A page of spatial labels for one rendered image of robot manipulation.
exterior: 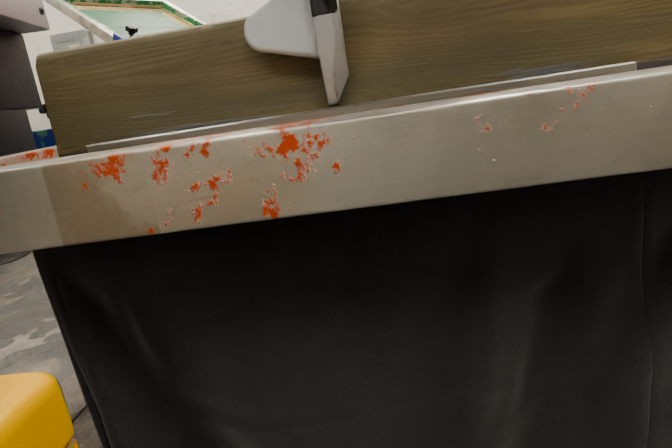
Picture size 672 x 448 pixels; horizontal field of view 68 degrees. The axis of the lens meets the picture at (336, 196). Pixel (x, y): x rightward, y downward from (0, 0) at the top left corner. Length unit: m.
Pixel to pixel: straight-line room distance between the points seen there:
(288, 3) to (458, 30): 0.10
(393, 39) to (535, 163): 0.15
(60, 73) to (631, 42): 0.36
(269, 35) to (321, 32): 0.03
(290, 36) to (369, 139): 0.13
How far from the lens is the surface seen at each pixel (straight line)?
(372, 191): 0.21
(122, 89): 0.37
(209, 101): 0.34
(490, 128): 0.21
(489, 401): 0.37
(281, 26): 0.31
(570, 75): 0.33
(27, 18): 0.68
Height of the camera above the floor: 1.00
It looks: 12 degrees down
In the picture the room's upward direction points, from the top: 9 degrees counter-clockwise
